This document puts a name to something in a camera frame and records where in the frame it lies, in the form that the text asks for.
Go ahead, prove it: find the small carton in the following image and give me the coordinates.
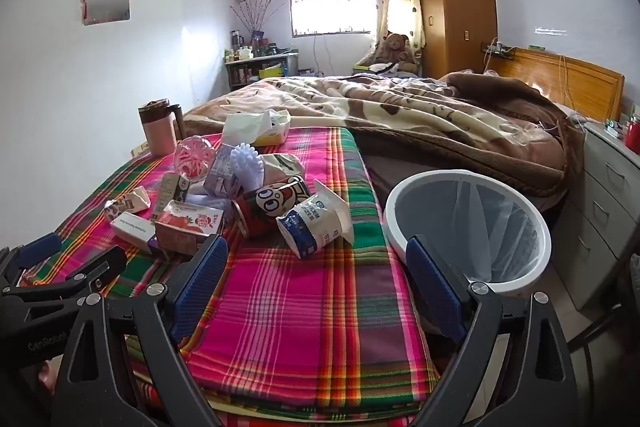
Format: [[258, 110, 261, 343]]
[[103, 186, 151, 222]]

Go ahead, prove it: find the red white milk carton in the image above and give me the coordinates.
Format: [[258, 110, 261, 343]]
[[155, 200, 224, 256]]

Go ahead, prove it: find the green herbal box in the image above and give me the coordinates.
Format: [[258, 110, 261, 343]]
[[150, 172, 191, 222]]

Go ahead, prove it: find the crushed clear plastic bottle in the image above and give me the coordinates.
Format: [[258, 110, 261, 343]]
[[174, 135, 216, 182]]

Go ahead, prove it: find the purple drink carton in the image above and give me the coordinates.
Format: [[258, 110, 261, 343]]
[[203, 144, 241, 199]]

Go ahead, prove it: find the red cartoon drink can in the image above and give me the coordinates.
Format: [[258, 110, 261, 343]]
[[231, 176, 310, 239]]

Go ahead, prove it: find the white foam fruit net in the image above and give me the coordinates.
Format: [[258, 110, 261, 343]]
[[230, 143, 265, 192]]

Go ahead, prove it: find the cream leaf-print paper bag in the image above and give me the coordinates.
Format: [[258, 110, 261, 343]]
[[260, 153, 305, 185]]

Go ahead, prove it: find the blue white yogurt cup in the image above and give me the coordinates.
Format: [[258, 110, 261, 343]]
[[277, 180, 354, 259]]

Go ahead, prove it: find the white purple cream box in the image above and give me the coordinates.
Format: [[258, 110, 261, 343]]
[[111, 211, 155, 254]]

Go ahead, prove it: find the white round trash bin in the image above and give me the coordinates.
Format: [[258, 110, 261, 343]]
[[383, 169, 551, 297]]

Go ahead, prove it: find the grey drawer nightstand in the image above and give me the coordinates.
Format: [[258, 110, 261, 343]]
[[551, 121, 640, 310]]

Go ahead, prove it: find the pink brown thermos mug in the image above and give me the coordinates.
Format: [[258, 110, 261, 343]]
[[138, 98, 186, 157]]

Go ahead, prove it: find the pink plaid bed cloth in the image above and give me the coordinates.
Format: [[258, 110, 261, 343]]
[[19, 126, 442, 427]]

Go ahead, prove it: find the tissue pack yellow white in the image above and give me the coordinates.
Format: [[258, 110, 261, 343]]
[[221, 109, 291, 147]]

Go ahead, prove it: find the cluttered side shelf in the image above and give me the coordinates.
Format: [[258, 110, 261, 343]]
[[224, 29, 299, 91]]

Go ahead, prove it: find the red jar on nightstand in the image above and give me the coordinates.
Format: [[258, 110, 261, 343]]
[[624, 116, 640, 155]]

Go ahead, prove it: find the brown beige blanket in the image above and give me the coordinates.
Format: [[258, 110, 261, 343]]
[[184, 72, 585, 198]]

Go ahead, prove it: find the wooden headboard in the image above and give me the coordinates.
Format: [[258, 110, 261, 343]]
[[489, 48, 625, 122]]

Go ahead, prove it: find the dried branch vase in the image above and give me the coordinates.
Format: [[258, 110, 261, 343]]
[[231, 0, 279, 55]]

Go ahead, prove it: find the power strip on headboard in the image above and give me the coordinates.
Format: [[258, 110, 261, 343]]
[[480, 41, 516, 61]]

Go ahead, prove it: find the brown teddy bear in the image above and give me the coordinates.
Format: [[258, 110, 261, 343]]
[[373, 32, 419, 74]]

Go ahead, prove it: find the wooden wardrobe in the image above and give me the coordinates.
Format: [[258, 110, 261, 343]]
[[421, 0, 498, 78]]

